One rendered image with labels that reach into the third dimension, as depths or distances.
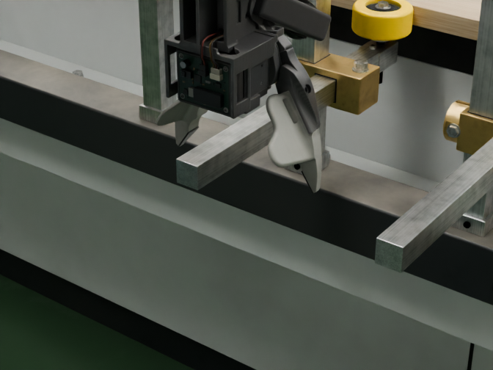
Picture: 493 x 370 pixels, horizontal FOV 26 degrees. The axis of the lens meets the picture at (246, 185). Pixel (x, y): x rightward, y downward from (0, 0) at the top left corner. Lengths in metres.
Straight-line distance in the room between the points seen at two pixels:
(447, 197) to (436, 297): 0.35
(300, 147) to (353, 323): 0.96
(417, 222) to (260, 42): 0.29
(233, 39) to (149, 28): 0.67
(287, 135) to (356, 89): 0.45
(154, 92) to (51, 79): 0.24
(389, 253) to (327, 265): 0.48
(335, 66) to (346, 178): 0.16
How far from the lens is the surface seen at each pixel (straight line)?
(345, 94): 1.35
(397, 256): 1.04
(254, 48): 0.85
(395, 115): 1.60
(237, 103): 0.86
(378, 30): 1.41
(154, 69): 1.55
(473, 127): 1.27
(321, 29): 0.95
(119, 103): 1.65
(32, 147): 1.85
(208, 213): 1.62
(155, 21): 1.51
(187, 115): 0.97
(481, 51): 1.24
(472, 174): 1.16
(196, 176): 1.15
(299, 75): 0.89
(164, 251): 2.04
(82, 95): 1.68
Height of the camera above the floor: 1.40
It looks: 30 degrees down
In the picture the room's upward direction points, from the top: straight up
